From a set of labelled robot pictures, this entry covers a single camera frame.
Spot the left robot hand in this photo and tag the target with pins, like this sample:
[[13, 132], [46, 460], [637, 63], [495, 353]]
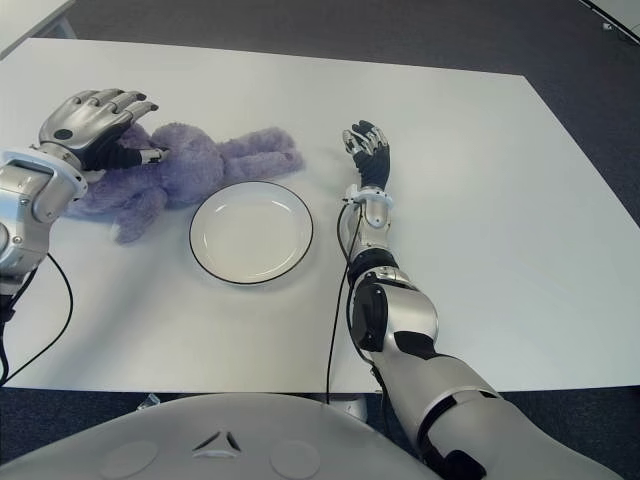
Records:
[[85, 130]]

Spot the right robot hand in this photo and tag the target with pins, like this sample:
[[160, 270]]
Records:
[[374, 162]]

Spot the purple plush doll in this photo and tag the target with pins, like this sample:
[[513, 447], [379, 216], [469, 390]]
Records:
[[190, 160]]

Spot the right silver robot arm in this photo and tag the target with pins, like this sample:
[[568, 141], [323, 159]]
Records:
[[410, 310]]

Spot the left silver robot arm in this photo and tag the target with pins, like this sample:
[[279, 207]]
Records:
[[25, 205]]

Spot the white plate black rim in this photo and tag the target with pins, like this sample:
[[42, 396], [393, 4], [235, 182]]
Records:
[[251, 233]]

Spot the silver table leg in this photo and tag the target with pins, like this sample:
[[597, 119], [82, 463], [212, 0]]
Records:
[[352, 405]]

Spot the metal table clamp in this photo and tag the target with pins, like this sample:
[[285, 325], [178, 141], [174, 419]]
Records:
[[151, 400]]

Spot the silver robot torso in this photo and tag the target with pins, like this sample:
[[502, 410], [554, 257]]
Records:
[[150, 440]]

